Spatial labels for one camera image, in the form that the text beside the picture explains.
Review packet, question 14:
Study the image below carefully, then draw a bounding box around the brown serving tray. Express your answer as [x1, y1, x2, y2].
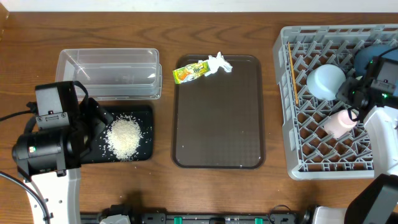
[171, 55, 266, 169]

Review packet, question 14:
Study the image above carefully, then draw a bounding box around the dark blue plate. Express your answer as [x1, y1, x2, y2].
[354, 45, 397, 80]

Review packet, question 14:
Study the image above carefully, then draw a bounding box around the black plastic tray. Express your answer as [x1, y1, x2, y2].
[81, 105, 154, 164]

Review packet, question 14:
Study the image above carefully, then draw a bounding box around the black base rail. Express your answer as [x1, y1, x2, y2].
[80, 204, 313, 224]

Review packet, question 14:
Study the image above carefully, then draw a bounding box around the green yellow snack wrapper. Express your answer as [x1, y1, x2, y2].
[173, 61, 210, 85]

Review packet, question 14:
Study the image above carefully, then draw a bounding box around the light blue bowl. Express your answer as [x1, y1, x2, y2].
[307, 64, 346, 101]

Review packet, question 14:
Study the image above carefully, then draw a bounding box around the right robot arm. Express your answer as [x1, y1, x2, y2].
[310, 78, 397, 223]

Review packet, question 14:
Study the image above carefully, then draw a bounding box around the grey dishwasher rack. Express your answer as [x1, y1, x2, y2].
[273, 24, 397, 180]

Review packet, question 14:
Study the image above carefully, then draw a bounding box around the pile of rice grains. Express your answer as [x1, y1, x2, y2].
[102, 113, 143, 161]

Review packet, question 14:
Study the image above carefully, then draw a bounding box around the white tissue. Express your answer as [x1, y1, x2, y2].
[200, 52, 233, 77]

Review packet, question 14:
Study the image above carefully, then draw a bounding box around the wooden chopstick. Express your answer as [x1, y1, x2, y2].
[287, 42, 299, 106]

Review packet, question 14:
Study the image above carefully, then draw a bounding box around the clear plastic bin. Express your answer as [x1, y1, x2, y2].
[55, 48, 162, 101]

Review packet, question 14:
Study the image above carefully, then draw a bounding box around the pink cup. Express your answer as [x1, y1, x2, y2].
[323, 110, 357, 139]

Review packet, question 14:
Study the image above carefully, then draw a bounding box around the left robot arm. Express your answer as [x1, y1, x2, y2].
[12, 98, 113, 223]

